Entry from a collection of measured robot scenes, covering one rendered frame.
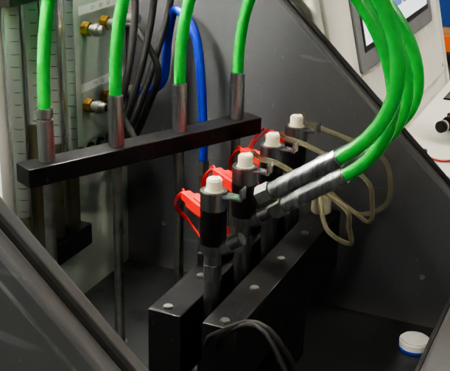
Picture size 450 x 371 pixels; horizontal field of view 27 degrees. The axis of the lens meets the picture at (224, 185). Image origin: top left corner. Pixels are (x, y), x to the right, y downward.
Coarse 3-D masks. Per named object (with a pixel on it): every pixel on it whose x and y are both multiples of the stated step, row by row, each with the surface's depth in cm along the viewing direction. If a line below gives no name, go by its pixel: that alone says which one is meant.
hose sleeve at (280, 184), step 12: (324, 156) 86; (300, 168) 87; (312, 168) 86; (324, 168) 86; (336, 168) 85; (276, 180) 89; (288, 180) 88; (300, 180) 87; (312, 180) 87; (276, 192) 89; (288, 192) 89
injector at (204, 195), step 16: (224, 192) 92; (208, 208) 92; (224, 208) 92; (208, 224) 93; (224, 224) 93; (208, 240) 93; (224, 240) 94; (240, 240) 93; (208, 256) 94; (208, 272) 95; (208, 288) 96; (208, 304) 96
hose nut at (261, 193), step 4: (264, 184) 90; (256, 188) 90; (260, 188) 90; (264, 188) 89; (256, 192) 90; (260, 192) 89; (264, 192) 89; (268, 192) 89; (256, 196) 90; (260, 196) 89; (264, 196) 89; (268, 196) 89; (256, 200) 90; (260, 200) 90; (264, 200) 89; (268, 200) 89; (272, 200) 89; (276, 200) 90; (260, 204) 90; (264, 204) 90; (268, 204) 90
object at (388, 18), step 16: (48, 0) 93; (384, 0) 79; (48, 16) 94; (384, 16) 79; (48, 32) 94; (384, 32) 80; (400, 32) 79; (48, 48) 95; (400, 48) 79; (48, 64) 96; (400, 64) 80; (48, 80) 97; (400, 80) 80; (48, 96) 97; (400, 96) 81; (48, 112) 98; (384, 112) 82; (368, 128) 83; (384, 128) 82; (352, 144) 84; (368, 144) 83
